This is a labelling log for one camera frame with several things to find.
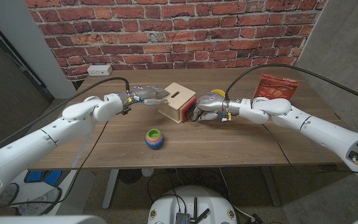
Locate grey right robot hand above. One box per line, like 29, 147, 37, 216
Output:
193, 92, 242, 123

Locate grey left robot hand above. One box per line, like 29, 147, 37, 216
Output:
116, 85, 171, 115

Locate wooden drawer with red front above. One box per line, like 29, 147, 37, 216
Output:
180, 96, 203, 123

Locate wooden box with slot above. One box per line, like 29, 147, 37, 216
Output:
157, 82, 196, 124

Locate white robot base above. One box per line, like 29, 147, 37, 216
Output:
147, 185, 238, 224

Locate red snack package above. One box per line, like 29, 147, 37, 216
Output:
253, 73, 299, 102

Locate rainbow stacking cups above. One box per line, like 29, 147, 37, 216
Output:
144, 128, 165, 150

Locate white power outlet strip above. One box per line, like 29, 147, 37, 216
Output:
86, 64, 113, 77

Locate grey table leg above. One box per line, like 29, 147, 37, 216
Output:
261, 166, 282, 207

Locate white table leg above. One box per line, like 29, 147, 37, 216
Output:
102, 169, 120, 210

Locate grey shoe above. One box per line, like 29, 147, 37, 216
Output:
19, 187, 62, 217
0, 183, 20, 207

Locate white robot head rim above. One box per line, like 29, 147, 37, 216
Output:
0, 213, 107, 224

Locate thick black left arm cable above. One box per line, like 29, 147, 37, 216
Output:
0, 77, 131, 156

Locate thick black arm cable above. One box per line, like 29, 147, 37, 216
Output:
0, 77, 131, 156
224, 63, 358, 107

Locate printed brick wall backdrop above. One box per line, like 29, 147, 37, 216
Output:
24, 0, 329, 82

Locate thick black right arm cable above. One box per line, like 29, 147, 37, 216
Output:
224, 63, 358, 107

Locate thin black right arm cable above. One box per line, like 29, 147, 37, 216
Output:
261, 123, 358, 180

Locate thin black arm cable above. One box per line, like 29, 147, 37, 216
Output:
0, 121, 110, 211
261, 123, 358, 180

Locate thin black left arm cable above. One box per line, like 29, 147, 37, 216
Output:
0, 121, 110, 211

